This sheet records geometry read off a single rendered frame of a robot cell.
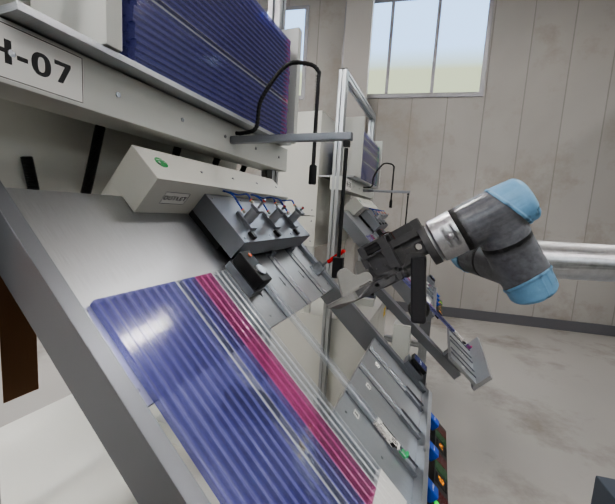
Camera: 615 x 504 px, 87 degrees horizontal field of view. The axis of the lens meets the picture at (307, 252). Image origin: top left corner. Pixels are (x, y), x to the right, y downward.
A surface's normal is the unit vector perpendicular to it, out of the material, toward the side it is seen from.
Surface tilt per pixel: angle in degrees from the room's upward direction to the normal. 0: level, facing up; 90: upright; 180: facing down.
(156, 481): 90
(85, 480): 0
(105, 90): 90
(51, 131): 90
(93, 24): 90
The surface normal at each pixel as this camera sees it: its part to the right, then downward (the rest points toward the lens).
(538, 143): -0.22, 0.11
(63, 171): 0.92, 0.10
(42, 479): 0.06, -0.99
